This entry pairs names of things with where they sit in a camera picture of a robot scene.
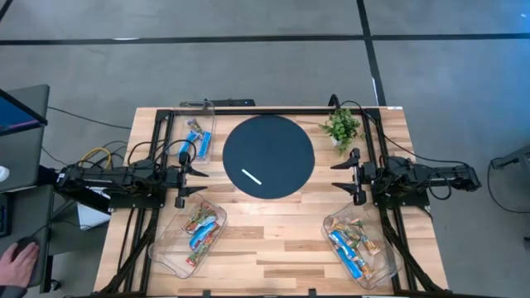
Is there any open laptop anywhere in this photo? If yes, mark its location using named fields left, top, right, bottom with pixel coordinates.
left=0, top=88, right=49, bottom=137

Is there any grey stand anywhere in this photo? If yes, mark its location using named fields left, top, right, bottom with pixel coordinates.
left=490, top=144, right=530, bottom=171

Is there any white label strip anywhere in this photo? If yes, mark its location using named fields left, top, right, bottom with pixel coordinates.
left=241, top=168, right=263, bottom=186

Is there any black floor cable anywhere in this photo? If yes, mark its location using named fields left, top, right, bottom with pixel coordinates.
left=46, top=106, right=133, bottom=131
left=486, top=158, right=530, bottom=215

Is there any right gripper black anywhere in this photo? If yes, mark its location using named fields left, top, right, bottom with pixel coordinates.
left=330, top=147, right=377, bottom=207

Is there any round dark woven placemat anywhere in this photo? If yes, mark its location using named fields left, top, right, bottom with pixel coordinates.
left=222, top=114, right=316, bottom=200

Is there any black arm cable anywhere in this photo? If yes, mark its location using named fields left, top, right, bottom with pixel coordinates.
left=126, top=138, right=198, bottom=166
left=328, top=94, right=471, bottom=167

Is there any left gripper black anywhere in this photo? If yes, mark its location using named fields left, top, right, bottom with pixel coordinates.
left=175, top=151, right=210, bottom=209

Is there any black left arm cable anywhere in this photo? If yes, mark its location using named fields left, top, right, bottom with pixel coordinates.
left=126, top=138, right=198, bottom=166

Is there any red-ended granola bar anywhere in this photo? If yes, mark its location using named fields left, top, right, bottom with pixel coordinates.
left=185, top=233, right=219, bottom=267
left=197, top=201, right=219, bottom=220
left=181, top=206, right=210, bottom=233

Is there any yellow cable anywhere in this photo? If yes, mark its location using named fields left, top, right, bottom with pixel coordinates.
left=79, top=147, right=113, bottom=170

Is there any green artificial plant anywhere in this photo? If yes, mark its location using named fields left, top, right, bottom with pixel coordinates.
left=317, top=107, right=366, bottom=157

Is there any dark desk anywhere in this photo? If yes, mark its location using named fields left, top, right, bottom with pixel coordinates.
left=0, top=184, right=55, bottom=291

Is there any person's hand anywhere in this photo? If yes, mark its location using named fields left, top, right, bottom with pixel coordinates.
left=0, top=242, right=41, bottom=290

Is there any black computer mouse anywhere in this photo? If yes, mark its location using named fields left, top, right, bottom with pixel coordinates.
left=15, top=235, right=41, bottom=260

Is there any white paper sheet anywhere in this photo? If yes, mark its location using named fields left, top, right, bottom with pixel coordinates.
left=75, top=185, right=112, bottom=232

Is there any clear plastic bin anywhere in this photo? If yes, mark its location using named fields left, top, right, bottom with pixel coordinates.
left=321, top=201, right=405, bottom=291
left=147, top=192, right=229, bottom=280
left=166, top=100, right=216, bottom=167

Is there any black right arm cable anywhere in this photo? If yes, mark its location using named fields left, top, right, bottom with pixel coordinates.
left=328, top=94, right=471, bottom=167

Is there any black bar device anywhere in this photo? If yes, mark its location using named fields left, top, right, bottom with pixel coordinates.
left=204, top=98, right=257, bottom=108

